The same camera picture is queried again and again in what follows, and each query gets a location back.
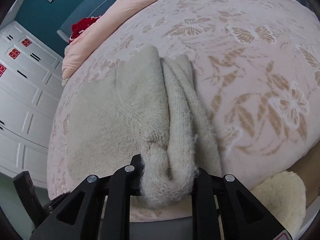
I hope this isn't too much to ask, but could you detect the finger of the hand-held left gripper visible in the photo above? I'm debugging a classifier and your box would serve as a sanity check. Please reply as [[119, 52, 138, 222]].
[[44, 191, 74, 212], [12, 171, 50, 227]]

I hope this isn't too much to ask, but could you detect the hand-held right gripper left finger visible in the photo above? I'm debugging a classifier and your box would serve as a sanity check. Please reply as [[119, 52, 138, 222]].
[[29, 154, 147, 240]]

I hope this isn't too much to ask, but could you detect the beige sweater with black hearts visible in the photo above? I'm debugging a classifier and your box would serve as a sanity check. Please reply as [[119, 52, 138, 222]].
[[67, 45, 223, 209]]

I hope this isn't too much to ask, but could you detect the dark grey bed frame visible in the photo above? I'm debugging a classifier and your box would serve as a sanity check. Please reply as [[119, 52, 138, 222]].
[[129, 215, 198, 240]]

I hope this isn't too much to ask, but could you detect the pink duvet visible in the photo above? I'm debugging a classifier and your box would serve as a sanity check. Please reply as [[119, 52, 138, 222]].
[[61, 0, 200, 85]]

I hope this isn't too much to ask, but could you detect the blue padded headboard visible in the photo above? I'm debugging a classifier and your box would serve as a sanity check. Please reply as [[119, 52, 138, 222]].
[[57, 0, 148, 43]]

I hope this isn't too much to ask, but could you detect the red cloth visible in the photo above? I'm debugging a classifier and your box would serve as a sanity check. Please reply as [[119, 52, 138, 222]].
[[69, 16, 103, 43]]

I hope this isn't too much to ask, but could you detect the pink floral bedspread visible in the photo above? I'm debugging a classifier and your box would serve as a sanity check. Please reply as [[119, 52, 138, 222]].
[[46, 0, 320, 223]]

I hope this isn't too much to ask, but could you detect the white wardrobe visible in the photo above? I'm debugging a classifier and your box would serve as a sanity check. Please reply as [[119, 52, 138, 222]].
[[0, 21, 65, 188]]

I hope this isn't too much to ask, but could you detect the cream fluffy cloth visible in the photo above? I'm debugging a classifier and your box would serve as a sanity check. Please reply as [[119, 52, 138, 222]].
[[250, 171, 307, 238]]

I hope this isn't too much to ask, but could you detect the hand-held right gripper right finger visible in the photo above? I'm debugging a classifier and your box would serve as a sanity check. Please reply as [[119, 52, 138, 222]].
[[191, 167, 293, 240]]

